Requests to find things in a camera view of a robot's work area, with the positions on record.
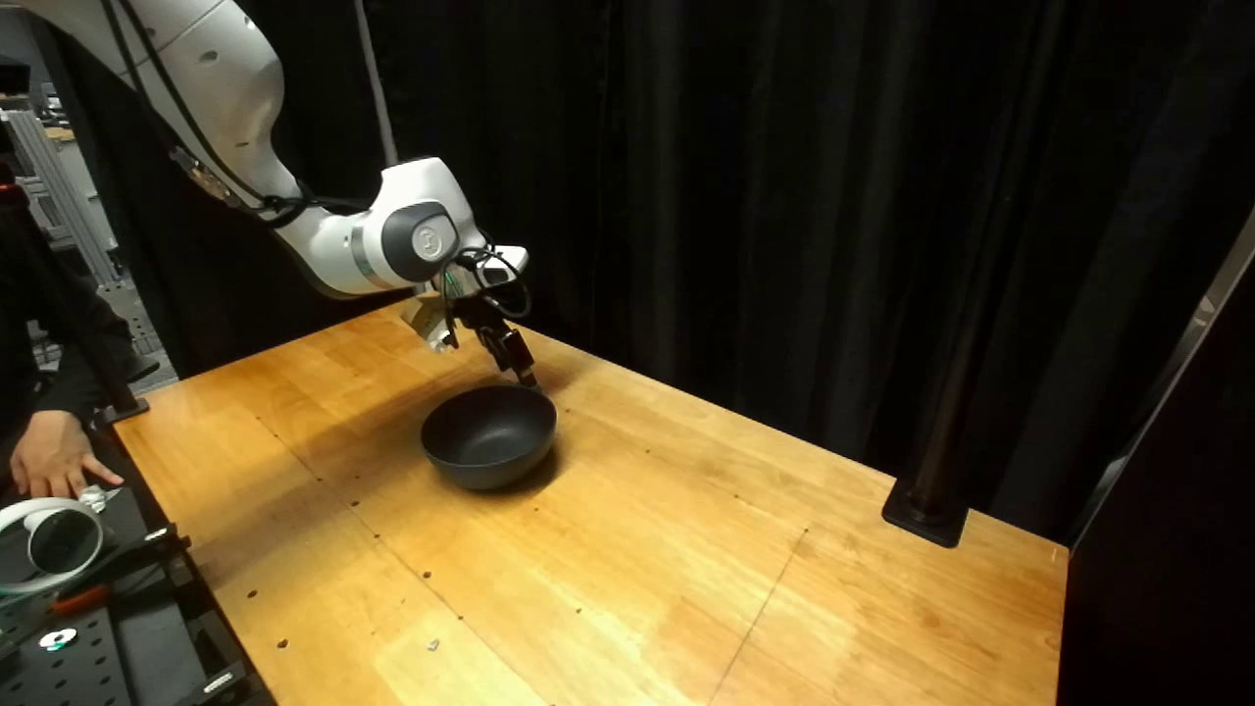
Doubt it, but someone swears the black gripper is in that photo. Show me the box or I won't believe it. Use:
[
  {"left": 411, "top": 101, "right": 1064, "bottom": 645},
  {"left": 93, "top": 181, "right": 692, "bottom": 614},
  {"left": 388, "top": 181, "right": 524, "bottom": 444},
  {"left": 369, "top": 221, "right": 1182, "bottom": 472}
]
[{"left": 439, "top": 241, "right": 547, "bottom": 390}]

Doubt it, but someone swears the forearm in black sleeve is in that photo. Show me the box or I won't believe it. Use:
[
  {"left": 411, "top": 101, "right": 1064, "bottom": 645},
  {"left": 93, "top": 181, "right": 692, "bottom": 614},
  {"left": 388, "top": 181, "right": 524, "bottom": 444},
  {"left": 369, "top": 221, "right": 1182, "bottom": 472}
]
[{"left": 0, "top": 193, "right": 141, "bottom": 427}]

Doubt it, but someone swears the black bowl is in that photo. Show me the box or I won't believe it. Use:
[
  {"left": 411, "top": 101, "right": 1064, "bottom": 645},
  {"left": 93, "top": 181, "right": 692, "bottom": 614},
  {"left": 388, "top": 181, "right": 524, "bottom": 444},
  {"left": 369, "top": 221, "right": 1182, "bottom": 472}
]
[{"left": 418, "top": 382, "right": 562, "bottom": 497}]

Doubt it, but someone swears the person's bare hand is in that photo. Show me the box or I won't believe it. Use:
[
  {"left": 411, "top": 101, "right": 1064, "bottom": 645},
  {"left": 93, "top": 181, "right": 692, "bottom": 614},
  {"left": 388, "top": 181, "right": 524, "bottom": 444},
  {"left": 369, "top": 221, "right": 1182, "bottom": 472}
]
[{"left": 7, "top": 410, "right": 131, "bottom": 504}]

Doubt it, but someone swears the thin grey pole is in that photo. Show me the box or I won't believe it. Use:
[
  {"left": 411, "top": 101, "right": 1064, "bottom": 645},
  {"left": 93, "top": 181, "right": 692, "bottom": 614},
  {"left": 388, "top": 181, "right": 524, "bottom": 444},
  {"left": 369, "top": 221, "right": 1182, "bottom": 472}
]
[{"left": 348, "top": 0, "right": 405, "bottom": 172}]

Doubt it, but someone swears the black curtain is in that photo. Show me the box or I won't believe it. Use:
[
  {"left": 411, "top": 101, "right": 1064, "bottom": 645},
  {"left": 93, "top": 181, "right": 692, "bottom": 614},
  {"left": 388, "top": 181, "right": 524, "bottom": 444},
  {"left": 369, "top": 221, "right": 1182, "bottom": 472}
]
[{"left": 51, "top": 0, "right": 1255, "bottom": 547}]

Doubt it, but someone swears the upright pole with black foot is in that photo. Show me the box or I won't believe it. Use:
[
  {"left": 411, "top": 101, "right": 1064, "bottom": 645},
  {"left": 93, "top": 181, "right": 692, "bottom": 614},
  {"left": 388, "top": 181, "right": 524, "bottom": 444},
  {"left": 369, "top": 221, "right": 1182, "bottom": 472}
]
[{"left": 879, "top": 0, "right": 1034, "bottom": 549}]

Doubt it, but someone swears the grey metal storage rack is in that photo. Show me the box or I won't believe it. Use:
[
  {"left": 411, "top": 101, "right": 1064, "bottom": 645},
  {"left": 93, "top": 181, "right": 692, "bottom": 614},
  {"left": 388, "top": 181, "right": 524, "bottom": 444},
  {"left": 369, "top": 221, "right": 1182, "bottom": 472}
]
[{"left": 0, "top": 12, "right": 177, "bottom": 386}]

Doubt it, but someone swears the black perforated equipment cart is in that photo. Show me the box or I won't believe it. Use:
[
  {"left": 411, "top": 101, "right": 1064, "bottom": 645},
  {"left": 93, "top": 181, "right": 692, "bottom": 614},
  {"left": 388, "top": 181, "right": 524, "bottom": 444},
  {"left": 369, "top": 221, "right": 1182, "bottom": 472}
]
[{"left": 0, "top": 427, "right": 280, "bottom": 706}]

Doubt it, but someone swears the beige wrist camera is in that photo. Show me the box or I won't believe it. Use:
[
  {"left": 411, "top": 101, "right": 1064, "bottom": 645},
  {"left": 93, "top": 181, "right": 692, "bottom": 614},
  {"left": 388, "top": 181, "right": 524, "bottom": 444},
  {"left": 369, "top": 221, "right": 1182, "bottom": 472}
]
[{"left": 399, "top": 296, "right": 464, "bottom": 355}]

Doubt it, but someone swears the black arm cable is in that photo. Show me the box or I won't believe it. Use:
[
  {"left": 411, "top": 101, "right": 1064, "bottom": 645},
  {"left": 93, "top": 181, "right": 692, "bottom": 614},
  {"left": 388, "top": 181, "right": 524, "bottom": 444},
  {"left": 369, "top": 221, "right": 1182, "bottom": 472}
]
[{"left": 99, "top": 0, "right": 318, "bottom": 227}]

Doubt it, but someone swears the orange handled tool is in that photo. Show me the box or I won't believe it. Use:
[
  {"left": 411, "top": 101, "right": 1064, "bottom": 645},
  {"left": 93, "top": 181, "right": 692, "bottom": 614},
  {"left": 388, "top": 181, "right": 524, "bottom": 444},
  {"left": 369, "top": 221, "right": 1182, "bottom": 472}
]
[{"left": 43, "top": 580, "right": 122, "bottom": 624}]

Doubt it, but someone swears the white ring controller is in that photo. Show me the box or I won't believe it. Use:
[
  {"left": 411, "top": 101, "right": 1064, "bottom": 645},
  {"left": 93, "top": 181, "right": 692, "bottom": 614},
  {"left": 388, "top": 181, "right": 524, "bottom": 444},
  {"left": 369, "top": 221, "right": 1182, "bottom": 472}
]
[{"left": 0, "top": 491, "right": 114, "bottom": 614}]

